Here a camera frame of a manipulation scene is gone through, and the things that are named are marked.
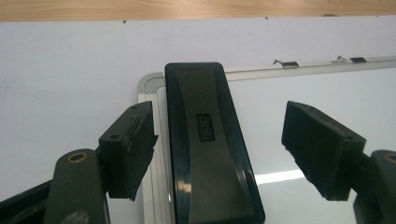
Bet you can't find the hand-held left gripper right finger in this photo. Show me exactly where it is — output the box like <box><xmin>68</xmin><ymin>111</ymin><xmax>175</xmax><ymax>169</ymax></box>
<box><xmin>280</xmin><ymin>100</ymin><xmax>367</xmax><ymax>202</ymax></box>

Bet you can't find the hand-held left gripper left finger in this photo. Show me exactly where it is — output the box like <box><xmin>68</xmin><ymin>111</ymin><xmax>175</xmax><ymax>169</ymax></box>
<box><xmin>98</xmin><ymin>100</ymin><xmax>160</xmax><ymax>202</ymax></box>

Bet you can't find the black whiteboard eraser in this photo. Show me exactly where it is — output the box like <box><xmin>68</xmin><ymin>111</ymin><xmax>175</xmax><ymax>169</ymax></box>
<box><xmin>163</xmin><ymin>62</ymin><xmax>266</xmax><ymax>224</ymax></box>

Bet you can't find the white whiteboard with metal frame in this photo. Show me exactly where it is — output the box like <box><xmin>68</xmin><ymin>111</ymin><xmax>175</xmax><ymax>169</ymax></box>
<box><xmin>136</xmin><ymin>55</ymin><xmax>396</xmax><ymax>224</ymax></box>

